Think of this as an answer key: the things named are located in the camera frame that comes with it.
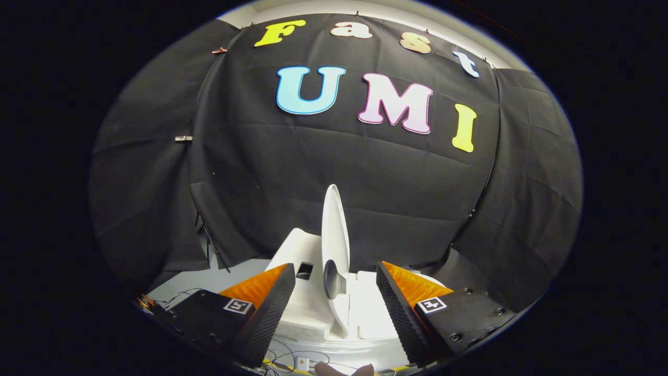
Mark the black backdrop cloth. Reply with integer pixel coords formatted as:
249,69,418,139
89,13,582,314

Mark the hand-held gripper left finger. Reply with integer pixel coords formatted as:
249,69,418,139
154,263,296,369

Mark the white toilet lid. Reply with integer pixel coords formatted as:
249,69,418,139
320,184,351,338

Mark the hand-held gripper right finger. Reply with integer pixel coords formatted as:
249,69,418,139
376,261,517,368

